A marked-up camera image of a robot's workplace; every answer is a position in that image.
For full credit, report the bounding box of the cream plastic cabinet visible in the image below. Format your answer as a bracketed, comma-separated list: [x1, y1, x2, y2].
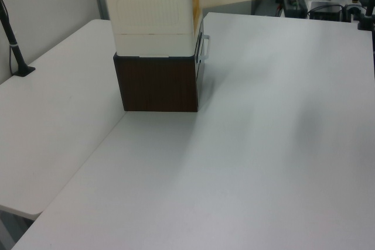
[101, 0, 205, 57]

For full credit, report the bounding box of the black table clamp mount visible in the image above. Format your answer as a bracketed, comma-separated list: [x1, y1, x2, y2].
[355, 0, 375, 32]

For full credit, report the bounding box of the black camera stand pole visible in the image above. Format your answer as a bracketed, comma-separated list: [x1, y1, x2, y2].
[0, 0, 36, 77]

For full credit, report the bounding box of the dark brown wooden drawer box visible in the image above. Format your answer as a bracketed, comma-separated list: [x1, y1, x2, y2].
[112, 19, 206, 114]

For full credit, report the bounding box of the black power supply box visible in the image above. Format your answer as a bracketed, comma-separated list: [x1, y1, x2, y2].
[282, 0, 309, 18]

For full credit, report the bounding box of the black electronics box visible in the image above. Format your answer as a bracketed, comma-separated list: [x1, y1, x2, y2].
[308, 4, 344, 21]

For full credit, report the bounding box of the pale metal drawer handle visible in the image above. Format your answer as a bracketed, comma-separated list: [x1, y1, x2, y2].
[196, 33, 212, 61]

